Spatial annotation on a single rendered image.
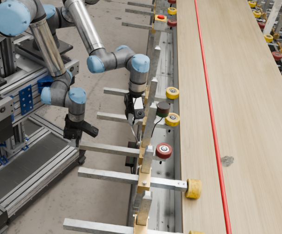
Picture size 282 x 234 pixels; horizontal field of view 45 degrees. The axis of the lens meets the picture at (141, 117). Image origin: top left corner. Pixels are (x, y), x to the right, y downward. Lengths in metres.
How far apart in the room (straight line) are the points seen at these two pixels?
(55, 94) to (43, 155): 1.08
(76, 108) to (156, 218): 0.68
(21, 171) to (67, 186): 0.37
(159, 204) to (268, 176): 0.56
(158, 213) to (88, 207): 0.84
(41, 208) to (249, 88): 1.62
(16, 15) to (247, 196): 1.21
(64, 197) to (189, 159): 1.18
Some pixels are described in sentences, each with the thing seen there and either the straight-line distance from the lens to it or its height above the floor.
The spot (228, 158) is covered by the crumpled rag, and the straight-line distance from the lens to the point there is 1.71.
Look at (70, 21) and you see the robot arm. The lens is 1.98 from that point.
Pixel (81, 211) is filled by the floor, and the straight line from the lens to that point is 2.48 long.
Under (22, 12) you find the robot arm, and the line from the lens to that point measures 1.32.
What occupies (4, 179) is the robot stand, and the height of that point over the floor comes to 0.21.
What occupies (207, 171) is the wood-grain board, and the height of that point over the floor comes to 0.90.
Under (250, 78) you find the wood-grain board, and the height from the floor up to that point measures 0.90.
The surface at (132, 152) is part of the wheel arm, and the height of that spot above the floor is 0.86.
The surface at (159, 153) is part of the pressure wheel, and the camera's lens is 1.64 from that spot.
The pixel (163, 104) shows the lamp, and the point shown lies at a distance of 1.54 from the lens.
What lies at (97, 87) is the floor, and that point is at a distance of 3.53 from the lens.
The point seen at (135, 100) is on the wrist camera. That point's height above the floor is 1.17.
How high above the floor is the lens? 2.07
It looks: 40 degrees down
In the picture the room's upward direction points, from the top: 10 degrees clockwise
